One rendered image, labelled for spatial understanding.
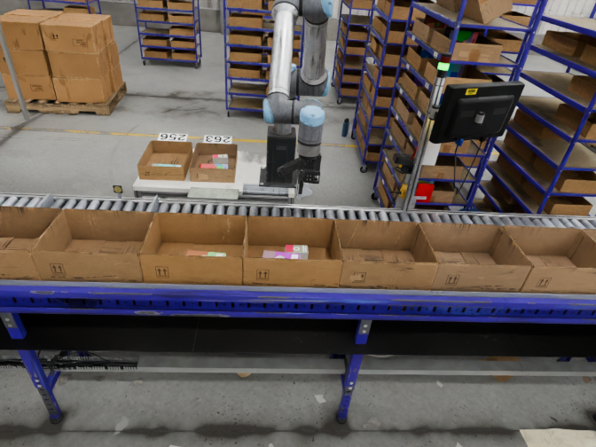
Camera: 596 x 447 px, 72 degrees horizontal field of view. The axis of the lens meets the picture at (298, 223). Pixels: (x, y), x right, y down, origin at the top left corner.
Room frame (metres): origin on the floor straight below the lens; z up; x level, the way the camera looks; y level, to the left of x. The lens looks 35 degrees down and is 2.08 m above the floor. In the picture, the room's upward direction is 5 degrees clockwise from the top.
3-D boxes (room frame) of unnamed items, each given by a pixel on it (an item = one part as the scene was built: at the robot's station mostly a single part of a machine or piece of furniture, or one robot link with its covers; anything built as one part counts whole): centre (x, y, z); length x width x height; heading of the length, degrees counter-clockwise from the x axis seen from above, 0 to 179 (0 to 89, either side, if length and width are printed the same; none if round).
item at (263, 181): (2.43, 0.15, 0.91); 0.26 x 0.26 x 0.33; 5
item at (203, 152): (2.48, 0.59, 0.80); 0.38 x 0.28 x 0.10; 7
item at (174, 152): (2.45, 0.90, 0.80); 0.38 x 0.28 x 0.10; 6
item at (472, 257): (1.46, -0.76, 0.97); 0.39 x 0.29 x 0.17; 95
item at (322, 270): (1.39, 0.02, 0.96); 0.39 x 0.29 x 0.17; 95
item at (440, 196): (2.86, -0.96, 0.59); 0.40 x 0.30 x 0.10; 3
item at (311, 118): (1.46, -0.02, 1.51); 0.10 x 0.09 x 0.12; 1
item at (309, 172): (1.45, -0.02, 1.34); 0.09 x 0.08 x 0.12; 100
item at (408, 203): (2.18, -0.65, 1.11); 0.12 x 0.05 x 0.88; 95
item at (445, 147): (2.86, -0.96, 0.99); 0.40 x 0.30 x 0.10; 2
